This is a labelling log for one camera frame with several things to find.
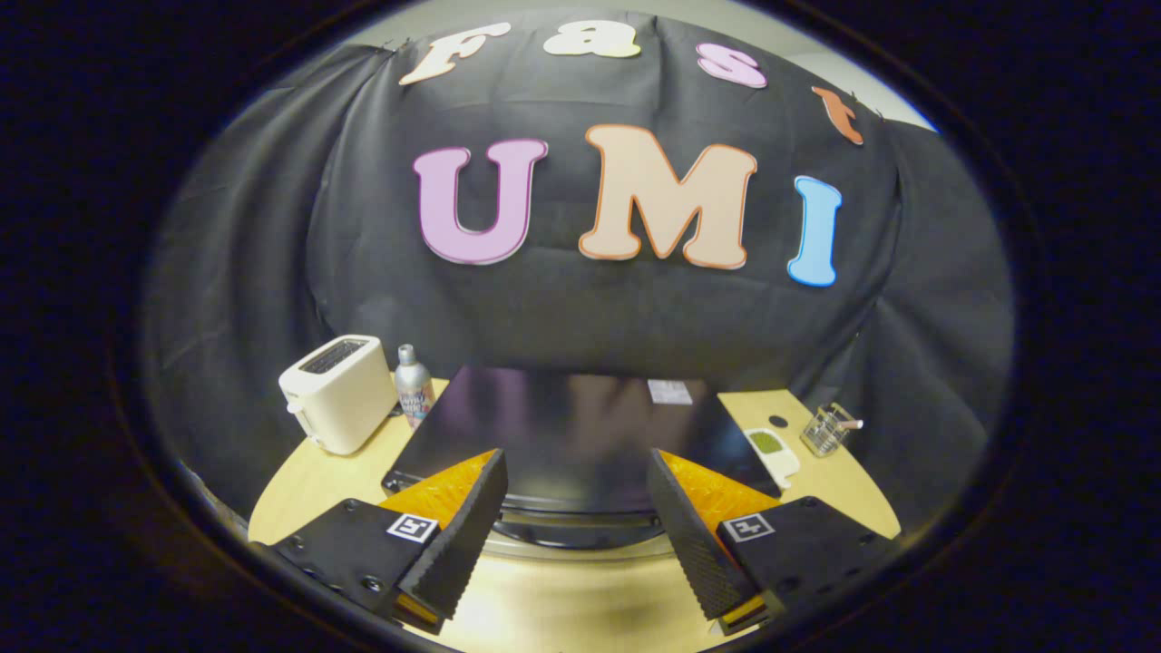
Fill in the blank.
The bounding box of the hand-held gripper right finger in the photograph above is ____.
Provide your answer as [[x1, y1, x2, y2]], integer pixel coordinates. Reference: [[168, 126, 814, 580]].
[[646, 448, 894, 638]]

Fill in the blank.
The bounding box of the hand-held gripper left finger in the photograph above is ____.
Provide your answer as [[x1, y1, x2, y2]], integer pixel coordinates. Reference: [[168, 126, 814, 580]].
[[268, 448, 509, 636]]

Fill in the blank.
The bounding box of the black toaster oven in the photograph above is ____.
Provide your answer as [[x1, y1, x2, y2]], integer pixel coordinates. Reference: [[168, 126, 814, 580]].
[[381, 365, 783, 552]]

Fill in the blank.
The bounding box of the cream pop-up toaster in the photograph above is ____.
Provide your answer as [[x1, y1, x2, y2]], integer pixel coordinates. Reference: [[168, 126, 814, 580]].
[[278, 335, 398, 456]]

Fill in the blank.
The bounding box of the white spoon rest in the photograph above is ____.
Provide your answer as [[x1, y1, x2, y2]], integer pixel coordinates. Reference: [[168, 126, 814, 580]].
[[744, 427, 802, 491]]

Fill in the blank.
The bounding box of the silver metal bottle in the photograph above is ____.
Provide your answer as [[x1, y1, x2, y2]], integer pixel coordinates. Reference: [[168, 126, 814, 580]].
[[394, 344, 437, 430]]

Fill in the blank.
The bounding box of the black backdrop cloth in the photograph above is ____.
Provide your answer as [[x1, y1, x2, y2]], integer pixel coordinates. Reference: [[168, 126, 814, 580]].
[[141, 9, 1015, 536]]

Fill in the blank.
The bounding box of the wire mesh utensil holder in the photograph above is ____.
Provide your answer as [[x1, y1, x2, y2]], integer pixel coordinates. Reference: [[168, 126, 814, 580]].
[[800, 403, 858, 458]]

